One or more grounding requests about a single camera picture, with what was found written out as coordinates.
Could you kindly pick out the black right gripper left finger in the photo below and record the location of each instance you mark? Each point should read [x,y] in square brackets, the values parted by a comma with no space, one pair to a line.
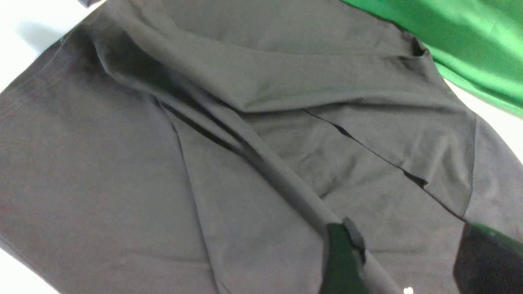
[346,257]

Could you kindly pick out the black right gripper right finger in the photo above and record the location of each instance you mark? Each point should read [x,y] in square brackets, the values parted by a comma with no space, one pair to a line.
[488,262]

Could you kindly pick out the dark gray long-sleeve shirt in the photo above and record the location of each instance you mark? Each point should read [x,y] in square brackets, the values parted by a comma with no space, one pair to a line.
[202,147]

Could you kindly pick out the green backdrop cloth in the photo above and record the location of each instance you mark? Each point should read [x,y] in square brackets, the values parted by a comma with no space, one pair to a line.
[476,44]

